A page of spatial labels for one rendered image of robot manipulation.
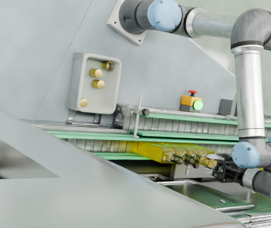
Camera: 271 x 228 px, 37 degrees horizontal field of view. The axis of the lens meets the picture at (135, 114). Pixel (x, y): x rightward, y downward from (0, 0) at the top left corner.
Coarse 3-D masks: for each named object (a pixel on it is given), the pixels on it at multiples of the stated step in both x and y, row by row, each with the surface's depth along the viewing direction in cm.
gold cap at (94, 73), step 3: (90, 69) 163; (93, 69) 162; (96, 69) 160; (99, 69) 160; (90, 72) 162; (93, 72) 160; (96, 72) 160; (99, 72) 160; (90, 75) 163; (93, 75) 161; (96, 75) 160; (99, 75) 161
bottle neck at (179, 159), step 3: (171, 156) 150; (174, 156) 149; (177, 156) 149; (171, 159) 150; (174, 159) 148; (177, 159) 147; (180, 159) 149; (174, 162) 150; (177, 162) 147; (180, 162) 149
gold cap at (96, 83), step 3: (93, 81) 164; (96, 81) 162; (99, 81) 161; (102, 81) 162; (93, 84) 163; (96, 84) 161; (99, 84) 161; (102, 84) 162; (96, 87) 162; (99, 87) 161; (102, 87) 162
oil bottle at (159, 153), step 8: (136, 144) 165; (144, 144) 161; (152, 144) 158; (136, 152) 165; (144, 152) 160; (152, 152) 156; (160, 152) 153; (168, 152) 151; (160, 160) 153; (168, 160) 151
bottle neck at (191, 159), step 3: (183, 156) 153; (186, 156) 153; (189, 156) 152; (183, 159) 153; (186, 159) 152; (189, 159) 151; (192, 159) 153; (186, 162) 153; (189, 162) 151; (192, 162) 152
